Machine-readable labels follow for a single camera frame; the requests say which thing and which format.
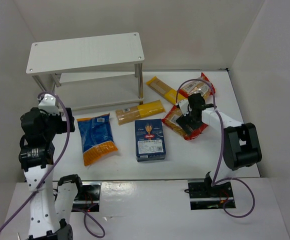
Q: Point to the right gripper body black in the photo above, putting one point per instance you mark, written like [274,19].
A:
[189,122]

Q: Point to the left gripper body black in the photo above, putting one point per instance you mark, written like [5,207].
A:
[66,119]

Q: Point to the red fusilli bag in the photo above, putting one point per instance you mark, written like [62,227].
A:
[201,85]
[170,121]

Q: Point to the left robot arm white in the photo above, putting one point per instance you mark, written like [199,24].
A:
[49,213]

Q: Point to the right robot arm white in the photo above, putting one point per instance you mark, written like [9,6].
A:
[239,146]

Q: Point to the blue orange pasta bag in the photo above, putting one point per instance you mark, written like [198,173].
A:
[96,138]

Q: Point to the blue Barilla pasta box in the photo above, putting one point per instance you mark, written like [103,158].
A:
[149,140]

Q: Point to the yellow spaghetti bag near shelf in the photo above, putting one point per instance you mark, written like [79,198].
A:
[130,114]

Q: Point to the white two-tier metal shelf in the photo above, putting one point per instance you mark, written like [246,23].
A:
[90,72]

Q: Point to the yellow spaghetti bag far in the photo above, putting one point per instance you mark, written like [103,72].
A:
[165,91]

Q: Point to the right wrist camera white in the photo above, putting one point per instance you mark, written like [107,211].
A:
[184,106]

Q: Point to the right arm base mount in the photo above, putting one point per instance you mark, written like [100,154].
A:
[203,197]

